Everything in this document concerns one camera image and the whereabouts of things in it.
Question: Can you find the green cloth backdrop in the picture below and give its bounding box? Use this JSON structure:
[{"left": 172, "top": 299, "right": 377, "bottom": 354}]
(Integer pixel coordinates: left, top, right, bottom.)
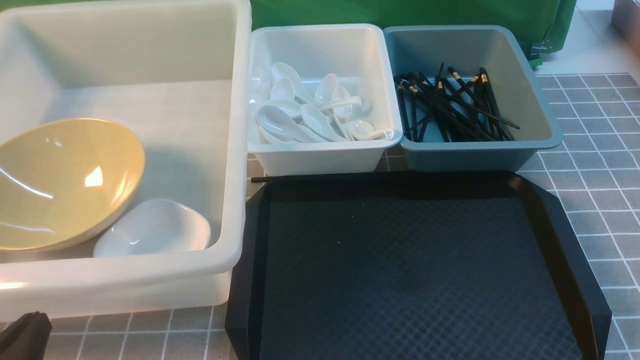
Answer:
[{"left": 0, "top": 0, "right": 578, "bottom": 68}]

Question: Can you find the black plastic serving tray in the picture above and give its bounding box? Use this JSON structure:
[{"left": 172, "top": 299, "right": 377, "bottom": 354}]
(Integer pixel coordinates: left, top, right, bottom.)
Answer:
[{"left": 225, "top": 171, "right": 612, "bottom": 360}]

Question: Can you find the blue-grey plastic bin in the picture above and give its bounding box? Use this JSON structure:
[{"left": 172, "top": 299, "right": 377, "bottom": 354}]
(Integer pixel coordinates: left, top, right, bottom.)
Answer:
[{"left": 384, "top": 25, "right": 563, "bottom": 173}]

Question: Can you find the white square dish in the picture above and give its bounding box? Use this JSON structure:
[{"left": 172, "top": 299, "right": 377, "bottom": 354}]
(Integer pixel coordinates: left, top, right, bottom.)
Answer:
[{"left": 93, "top": 198, "right": 211, "bottom": 258}]

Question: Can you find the black chopstick in bin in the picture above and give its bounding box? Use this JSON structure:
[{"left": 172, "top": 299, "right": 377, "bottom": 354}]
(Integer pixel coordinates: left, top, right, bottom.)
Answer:
[
  {"left": 407, "top": 89, "right": 419, "bottom": 142},
  {"left": 395, "top": 82, "right": 410, "bottom": 140},
  {"left": 479, "top": 67, "right": 514, "bottom": 141},
  {"left": 446, "top": 66, "right": 521, "bottom": 130}
]

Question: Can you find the small white plastic bin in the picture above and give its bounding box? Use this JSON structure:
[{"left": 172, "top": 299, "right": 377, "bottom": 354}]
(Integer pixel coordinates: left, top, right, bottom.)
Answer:
[{"left": 247, "top": 23, "right": 403, "bottom": 177}]

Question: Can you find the black chopstick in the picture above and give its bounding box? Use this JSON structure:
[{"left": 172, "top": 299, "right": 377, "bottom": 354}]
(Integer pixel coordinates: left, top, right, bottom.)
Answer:
[
  {"left": 249, "top": 171, "right": 416, "bottom": 183},
  {"left": 479, "top": 67, "right": 514, "bottom": 141},
  {"left": 407, "top": 89, "right": 419, "bottom": 142},
  {"left": 446, "top": 66, "right": 521, "bottom": 130},
  {"left": 395, "top": 82, "right": 410, "bottom": 140}
]

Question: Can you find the black chopstick gold-tipped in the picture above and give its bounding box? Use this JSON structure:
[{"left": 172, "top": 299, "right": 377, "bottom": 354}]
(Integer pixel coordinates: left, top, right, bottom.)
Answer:
[{"left": 418, "top": 62, "right": 445, "bottom": 142}]

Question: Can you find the yellow-green noodle bowl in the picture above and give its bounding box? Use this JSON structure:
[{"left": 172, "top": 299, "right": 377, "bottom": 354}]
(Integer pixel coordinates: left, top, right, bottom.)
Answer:
[{"left": 1, "top": 118, "right": 146, "bottom": 253}]

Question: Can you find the white ceramic soup spoon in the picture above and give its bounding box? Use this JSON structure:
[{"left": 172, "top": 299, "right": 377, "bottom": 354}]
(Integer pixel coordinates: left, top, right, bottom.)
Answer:
[{"left": 255, "top": 105, "right": 328, "bottom": 143}]

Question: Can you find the large translucent white tub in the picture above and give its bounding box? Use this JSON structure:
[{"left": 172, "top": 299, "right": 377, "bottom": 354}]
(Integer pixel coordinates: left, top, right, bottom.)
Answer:
[{"left": 1, "top": 0, "right": 252, "bottom": 322}]

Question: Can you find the grey checked tablecloth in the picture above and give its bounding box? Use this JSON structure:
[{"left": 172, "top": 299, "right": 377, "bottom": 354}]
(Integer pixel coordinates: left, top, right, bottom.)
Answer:
[{"left": 45, "top": 73, "right": 640, "bottom": 360}]

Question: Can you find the metal clamp on backdrop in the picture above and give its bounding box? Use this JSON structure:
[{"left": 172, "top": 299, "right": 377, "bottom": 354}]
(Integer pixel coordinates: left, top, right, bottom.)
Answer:
[{"left": 529, "top": 41, "right": 554, "bottom": 58}]

